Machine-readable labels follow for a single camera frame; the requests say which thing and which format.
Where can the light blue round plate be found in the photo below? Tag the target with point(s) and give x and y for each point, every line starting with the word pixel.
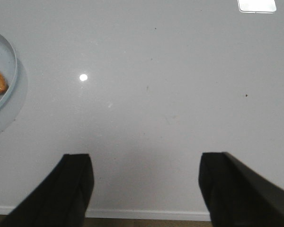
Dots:
pixel 8 68

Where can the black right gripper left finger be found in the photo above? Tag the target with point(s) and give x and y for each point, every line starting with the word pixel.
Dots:
pixel 60 200

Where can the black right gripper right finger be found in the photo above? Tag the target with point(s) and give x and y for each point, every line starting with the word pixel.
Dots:
pixel 236 196

